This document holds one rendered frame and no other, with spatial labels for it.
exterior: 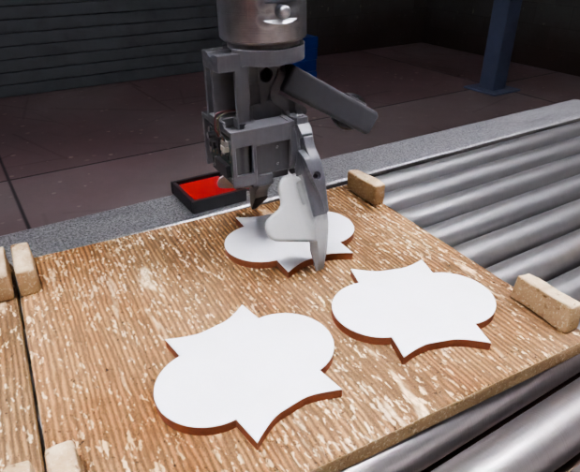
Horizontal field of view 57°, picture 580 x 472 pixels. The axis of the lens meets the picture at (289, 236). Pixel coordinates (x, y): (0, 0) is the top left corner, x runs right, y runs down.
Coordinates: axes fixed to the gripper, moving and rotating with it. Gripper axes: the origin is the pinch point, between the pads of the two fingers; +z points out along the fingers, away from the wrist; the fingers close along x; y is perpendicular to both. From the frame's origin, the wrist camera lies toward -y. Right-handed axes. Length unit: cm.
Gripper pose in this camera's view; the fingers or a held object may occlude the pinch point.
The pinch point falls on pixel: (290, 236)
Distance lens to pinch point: 57.3
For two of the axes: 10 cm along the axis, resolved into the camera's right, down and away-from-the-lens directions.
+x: 4.7, 4.4, -7.7
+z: 0.2, 8.6, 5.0
